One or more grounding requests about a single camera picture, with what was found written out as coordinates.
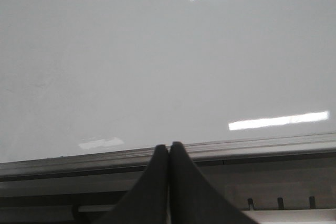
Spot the grey pegboard panel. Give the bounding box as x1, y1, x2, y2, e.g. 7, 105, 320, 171
200, 157, 335, 223

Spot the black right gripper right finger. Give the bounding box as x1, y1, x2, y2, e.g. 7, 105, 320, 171
169, 142, 255, 224

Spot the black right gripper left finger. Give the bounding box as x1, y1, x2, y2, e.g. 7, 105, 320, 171
97, 145, 169, 224

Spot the white whiteboard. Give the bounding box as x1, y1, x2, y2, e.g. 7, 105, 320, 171
1, 0, 335, 162

